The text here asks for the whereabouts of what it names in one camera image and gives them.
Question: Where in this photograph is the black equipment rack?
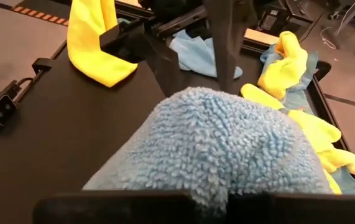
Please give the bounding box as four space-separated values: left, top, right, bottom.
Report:
256 0 314 32

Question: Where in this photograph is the yellow microfiber towel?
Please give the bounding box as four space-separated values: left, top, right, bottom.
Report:
67 0 139 88
257 30 309 101
241 83 342 153
316 146 355 195

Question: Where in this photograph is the wooden board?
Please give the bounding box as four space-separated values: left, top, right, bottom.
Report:
244 27 280 47

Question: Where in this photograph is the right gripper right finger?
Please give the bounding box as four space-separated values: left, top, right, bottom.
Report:
226 192 355 224

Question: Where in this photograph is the black camera cable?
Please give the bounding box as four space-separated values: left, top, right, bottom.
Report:
7 77 35 100

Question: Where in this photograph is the blue microfiber towel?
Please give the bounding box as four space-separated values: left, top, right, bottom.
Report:
281 88 355 196
169 29 243 79
82 86 333 215
259 43 320 94

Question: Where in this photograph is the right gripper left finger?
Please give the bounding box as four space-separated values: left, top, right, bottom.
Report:
32 190 198 224

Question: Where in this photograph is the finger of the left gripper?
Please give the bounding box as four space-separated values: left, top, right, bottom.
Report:
203 0 257 91
98 19 181 97

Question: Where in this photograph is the black table clamp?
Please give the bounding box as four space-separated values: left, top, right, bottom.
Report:
315 60 332 82
31 57 53 74

